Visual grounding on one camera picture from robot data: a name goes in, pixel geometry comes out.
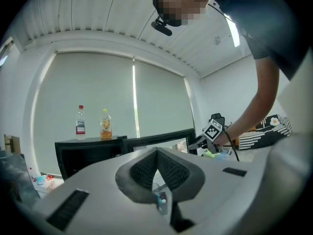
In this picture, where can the grey roller blind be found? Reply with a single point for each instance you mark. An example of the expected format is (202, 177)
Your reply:
(161, 101)
(93, 94)

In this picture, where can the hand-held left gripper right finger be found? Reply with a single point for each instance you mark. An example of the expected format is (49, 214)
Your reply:
(220, 192)

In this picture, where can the person's head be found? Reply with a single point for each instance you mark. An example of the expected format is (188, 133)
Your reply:
(181, 4)

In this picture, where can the small light blue cup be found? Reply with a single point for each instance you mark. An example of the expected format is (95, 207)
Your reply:
(39, 180)

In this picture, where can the green star toy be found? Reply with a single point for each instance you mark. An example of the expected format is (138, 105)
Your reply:
(209, 153)

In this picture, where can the round ceiling detector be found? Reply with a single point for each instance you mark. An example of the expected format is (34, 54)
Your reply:
(217, 40)

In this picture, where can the person's right forearm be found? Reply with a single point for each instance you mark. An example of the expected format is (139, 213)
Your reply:
(256, 101)

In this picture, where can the black head-mounted camera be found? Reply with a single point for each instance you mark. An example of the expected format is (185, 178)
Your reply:
(162, 29)

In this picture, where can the brown cardboard box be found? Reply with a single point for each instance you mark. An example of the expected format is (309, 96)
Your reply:
(11, 143)

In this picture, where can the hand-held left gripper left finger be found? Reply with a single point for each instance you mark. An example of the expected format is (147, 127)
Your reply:
(97, 192)

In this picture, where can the person's right hand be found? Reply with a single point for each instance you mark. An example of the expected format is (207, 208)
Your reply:
(223, 141)

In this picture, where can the clear water bottle red cap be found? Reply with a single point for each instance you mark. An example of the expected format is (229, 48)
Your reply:
(80, 126)

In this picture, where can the large clear storage box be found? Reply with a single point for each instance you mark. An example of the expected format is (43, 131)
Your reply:
(223, 155)

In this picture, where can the ceiling tube light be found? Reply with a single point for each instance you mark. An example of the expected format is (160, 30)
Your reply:
(233, 30)

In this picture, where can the plastic wrapped grey panel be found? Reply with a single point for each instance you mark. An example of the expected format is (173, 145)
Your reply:
(14, 175)

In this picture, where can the small blue held object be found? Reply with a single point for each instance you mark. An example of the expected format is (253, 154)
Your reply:
(161, 201)

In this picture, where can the black mini fridge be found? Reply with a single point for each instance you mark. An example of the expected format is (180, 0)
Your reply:
(85, 155)

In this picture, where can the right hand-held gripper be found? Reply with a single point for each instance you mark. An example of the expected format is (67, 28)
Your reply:
(212, 132)

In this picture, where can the orange drink bottle yellow cap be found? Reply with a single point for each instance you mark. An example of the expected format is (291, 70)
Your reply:
(106, 128)

